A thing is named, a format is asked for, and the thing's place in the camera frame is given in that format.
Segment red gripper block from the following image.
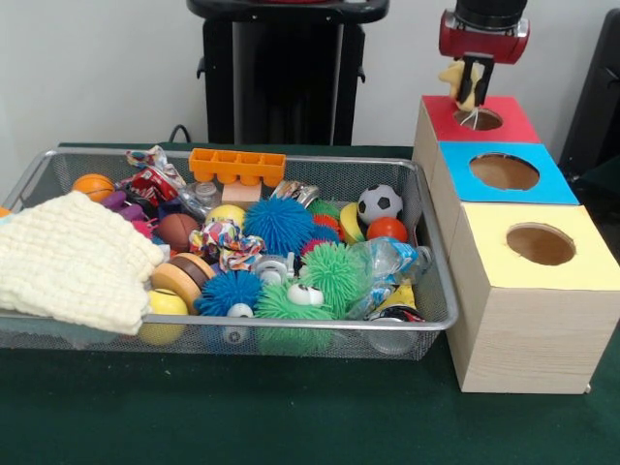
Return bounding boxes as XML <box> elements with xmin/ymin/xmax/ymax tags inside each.
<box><xmin>438</xmin><ymin>9</ymin><xmax>531</xmax><ymax>107</ymax></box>

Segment yellow plush toy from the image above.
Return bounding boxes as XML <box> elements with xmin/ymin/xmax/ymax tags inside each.
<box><xmin>438</xmin><ymin>60</ymin><xmax>488</xmax><ymax>130</ymax></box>

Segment long orange toy brick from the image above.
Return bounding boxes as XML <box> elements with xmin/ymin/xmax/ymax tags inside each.
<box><xmin>188</xmin><ymin>148</ymin><xmax>288</xmax><ymax>188</ymax></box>

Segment cream waffle cloth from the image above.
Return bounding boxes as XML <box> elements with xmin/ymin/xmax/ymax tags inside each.
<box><xmin>0</xmin><ymin>190</ymin><xmax>166</xmax><ymax>336</ymax></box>

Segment shallow mesh bin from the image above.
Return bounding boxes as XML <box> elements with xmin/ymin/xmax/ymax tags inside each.
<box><xmin>0</xmin><ymin>148</ymin><xmax>460</xmax><ymax>362</ymax></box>

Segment wooden box three holes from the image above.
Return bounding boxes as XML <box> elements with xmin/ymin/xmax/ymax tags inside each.
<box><xmin>412</xmin><ymin>94</ymin><xmax>620</xmax><ymax>394</ymax></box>

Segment black upright panel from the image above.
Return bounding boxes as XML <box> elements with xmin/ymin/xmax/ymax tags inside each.
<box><xmin>556</xmin><ymin>8</ymin><xmax>620</xmax><ymax>169</ymax></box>

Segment small soccer ball toy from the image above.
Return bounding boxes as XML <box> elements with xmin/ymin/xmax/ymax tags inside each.
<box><xmin>356</xmin><ymin>183</ymin><xmax>404</xmax><ymax>227</ymax></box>

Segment green cloth side table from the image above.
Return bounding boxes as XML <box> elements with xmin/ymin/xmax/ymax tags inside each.
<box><xmin>569</xmin><ymin>157</ymin><xmax>620</xmax><ymax>204</ymax></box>

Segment red ball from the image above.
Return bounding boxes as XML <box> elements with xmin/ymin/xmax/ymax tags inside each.
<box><xmin>366</xmin><ymin>216</ymin><xmax>410</xmax><ymax>243</ymax></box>

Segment green spiky ball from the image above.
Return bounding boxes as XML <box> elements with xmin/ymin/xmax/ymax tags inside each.
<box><xmin>254</xmin><ymin>280</ymin><xmax>335</xmax><ymax>357</ymax></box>
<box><xmin>299</xmin><ymin>241</ymin><xmax>372</xmax><ymax>316</ymax></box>

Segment blue spiky ball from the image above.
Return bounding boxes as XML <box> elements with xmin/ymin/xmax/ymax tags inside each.
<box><xmin>243</xmin><ymin>196</ymin><xmax>316</xmax><ymax>257</ymax></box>
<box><xmin>196</xmin><ymin>269</ymin><xmax>265</xmax><ymax>319</ymax></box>

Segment wooden burger toy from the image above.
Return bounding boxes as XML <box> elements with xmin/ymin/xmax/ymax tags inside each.
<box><xmin>150</xmin><ymin>252</ymin><xmax>217</xmax><ymax>316</ymax></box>

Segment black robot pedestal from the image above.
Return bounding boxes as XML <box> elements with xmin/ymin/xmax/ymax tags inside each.
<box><xmin>186</xmin><ymin>0</ymin><xmax>391</xmax><ymax>146</ymax></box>

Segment multicolour rope toy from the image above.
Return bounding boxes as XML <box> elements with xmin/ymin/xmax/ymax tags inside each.
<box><xmin>189</xmin><ymin>218</ymin><xmax>266</xmax><ymax>272</ymax></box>

